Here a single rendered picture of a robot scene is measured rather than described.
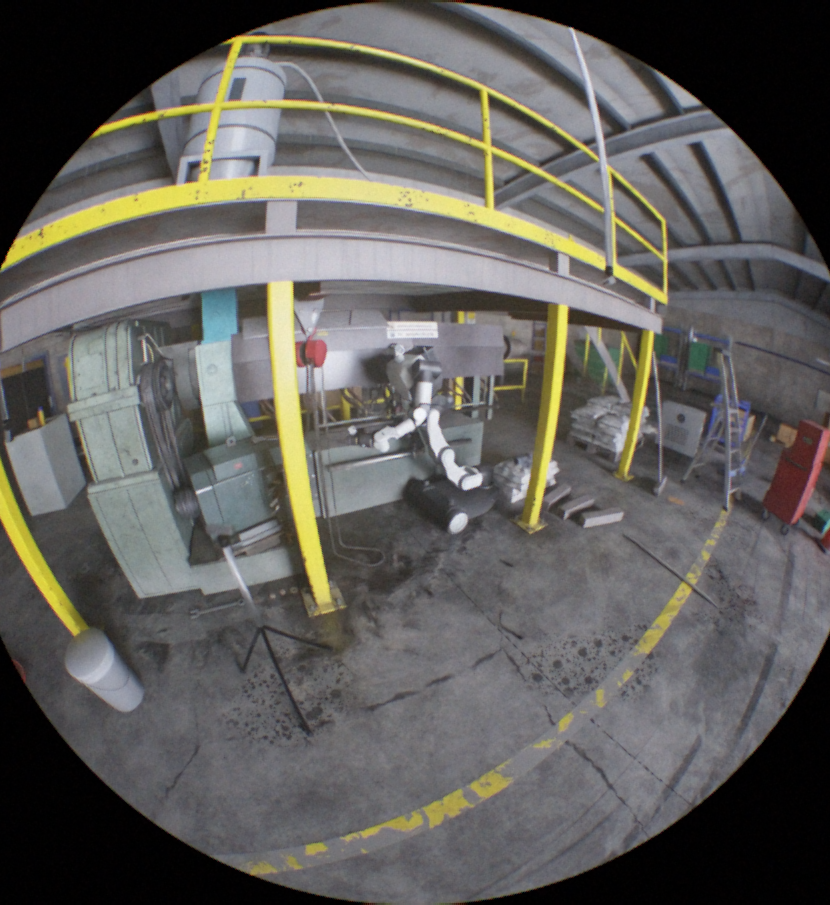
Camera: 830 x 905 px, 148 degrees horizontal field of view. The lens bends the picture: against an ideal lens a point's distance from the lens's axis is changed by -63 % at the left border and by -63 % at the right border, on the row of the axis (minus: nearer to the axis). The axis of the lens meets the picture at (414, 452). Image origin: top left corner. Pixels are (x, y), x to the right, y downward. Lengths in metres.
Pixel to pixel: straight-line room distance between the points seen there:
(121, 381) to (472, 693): 2.34
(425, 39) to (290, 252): 3.95
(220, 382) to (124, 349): 0.78
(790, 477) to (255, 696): 4.88
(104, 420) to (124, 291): 0.81
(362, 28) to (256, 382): 4.22
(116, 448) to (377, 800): 2.08
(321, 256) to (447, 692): 2.00
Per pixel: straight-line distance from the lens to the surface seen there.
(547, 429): 2.30
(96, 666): 1.78
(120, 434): 2.01
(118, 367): 1.97
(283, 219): 1.41
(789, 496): 4.38
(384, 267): 1.51
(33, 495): 5.02
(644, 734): 1.85
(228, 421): 2.40
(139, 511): 2.11
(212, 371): 2.32
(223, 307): 2.33
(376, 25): 4.73
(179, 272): 1.43
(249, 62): 3.01
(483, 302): 3.11
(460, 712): 1.61
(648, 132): 6.31
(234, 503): 1.84
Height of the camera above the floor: 1.49
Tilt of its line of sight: 23 degrees down
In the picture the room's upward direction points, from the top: straight up
